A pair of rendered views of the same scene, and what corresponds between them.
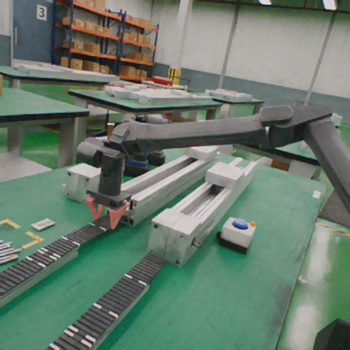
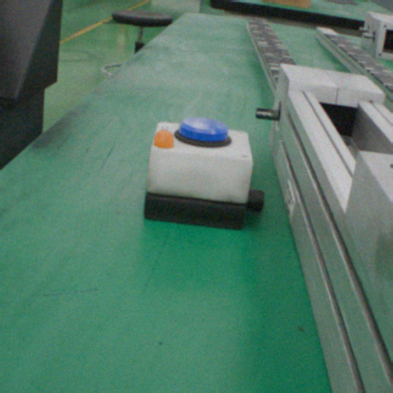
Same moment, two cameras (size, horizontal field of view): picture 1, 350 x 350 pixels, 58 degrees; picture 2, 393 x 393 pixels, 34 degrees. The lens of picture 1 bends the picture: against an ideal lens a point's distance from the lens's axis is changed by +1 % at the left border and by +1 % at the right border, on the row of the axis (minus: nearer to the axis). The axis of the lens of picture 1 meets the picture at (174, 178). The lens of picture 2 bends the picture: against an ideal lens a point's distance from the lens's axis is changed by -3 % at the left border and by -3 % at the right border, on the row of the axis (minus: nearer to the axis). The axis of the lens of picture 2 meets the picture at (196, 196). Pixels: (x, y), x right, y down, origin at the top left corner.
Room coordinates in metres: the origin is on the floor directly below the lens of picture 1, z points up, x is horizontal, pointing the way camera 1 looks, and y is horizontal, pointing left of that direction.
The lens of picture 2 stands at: (1.29, -0.41, 1.00)
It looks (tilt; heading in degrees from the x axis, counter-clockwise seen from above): 22 degrees down; 157
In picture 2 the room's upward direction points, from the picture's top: 7 degrees clockwise
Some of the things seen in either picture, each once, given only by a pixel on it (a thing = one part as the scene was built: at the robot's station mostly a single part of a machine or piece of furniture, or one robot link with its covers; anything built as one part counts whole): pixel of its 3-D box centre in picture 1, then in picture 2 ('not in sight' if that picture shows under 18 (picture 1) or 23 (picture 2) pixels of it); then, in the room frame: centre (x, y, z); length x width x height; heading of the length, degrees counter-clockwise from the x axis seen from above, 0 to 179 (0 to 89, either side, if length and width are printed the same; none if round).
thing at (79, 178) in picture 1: (90, 183); not in sight; (0.93, 0.26, 0.83); 0.11 x 0.10 x 0.10; 73
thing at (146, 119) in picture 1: (148, 139); not in sight; (1.43, 0.15, 0.89); 0.20 x 0.08 x 0.22; 78
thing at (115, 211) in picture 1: (111, 211); not in sight; (0.74, 0.15, 0.84); 0.07 x 0.07 x 0.09; 69
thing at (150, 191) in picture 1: (177, 176); not in sight; (1.18, -0.01, 0.82); 0.80 x 0.10 x 0.09; 159
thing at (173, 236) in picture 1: (178, 238); (312, 118); (0.70, -0.04, 0.83); 0.12 x 0.09 x 0.10; 69
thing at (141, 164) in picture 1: (130, 148); not in sight; (1.22, 0.20, 0.89); 0.20 x 0.08 x 0.22; 91
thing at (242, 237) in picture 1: (234, 233); (208, 172); (0.81, -0.20, 0.81); 0.10 x 0.08 x 0.06; 69
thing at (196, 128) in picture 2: (240, 224); (203, 133); (0.81, -0.21, 0.84); 0.04 x 0.04 x 0.02
